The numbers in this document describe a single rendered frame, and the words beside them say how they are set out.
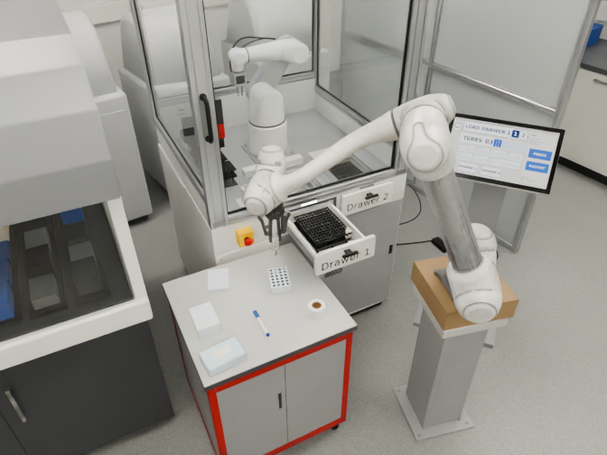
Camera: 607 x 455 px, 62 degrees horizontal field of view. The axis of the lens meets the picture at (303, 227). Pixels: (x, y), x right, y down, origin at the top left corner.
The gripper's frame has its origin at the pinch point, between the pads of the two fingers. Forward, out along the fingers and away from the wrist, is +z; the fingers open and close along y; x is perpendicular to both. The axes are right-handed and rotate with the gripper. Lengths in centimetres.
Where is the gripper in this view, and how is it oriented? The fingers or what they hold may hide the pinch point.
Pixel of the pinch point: (275, 241)
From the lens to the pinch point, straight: 198.8
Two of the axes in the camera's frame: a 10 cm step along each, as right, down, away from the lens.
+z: 0.0, 8.0, 6.0
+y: -9.8, 1.2, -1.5
